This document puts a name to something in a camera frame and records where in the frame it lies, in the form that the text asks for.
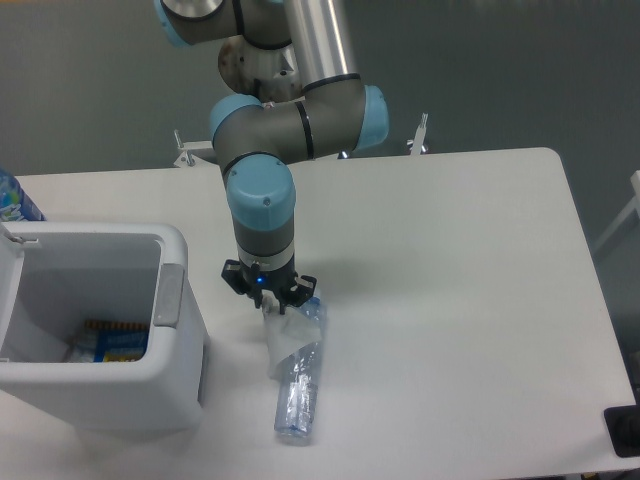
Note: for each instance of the clear empty plastic bottle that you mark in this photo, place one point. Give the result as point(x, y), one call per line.
point(299, 379)

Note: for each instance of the black device at table edge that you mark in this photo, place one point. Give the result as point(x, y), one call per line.
point(623, 426)

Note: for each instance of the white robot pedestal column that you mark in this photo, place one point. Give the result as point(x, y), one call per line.
point(259, 74)

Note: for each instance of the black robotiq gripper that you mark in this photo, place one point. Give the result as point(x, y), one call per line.
point(289, 288)

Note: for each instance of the blue labelled drink bottle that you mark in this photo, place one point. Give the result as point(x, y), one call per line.
point(16, 205)

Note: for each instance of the blue yellow snack wrapper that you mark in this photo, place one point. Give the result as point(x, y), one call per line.
point(119, 341)

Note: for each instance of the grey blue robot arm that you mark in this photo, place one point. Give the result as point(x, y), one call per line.
point(256, 139)

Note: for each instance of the right white base bracket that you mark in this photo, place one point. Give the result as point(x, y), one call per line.
point(417, 145)

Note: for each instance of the white paper napkin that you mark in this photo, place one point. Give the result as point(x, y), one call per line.
point(288, 333)

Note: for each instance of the white open trash can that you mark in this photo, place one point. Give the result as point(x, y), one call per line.
point(55, 277)

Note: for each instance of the white frame right edge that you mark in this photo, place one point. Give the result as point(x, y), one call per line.
point(623, 223)

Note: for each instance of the clear wrapper in bin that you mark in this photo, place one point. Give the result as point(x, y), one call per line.
point(83, 348)

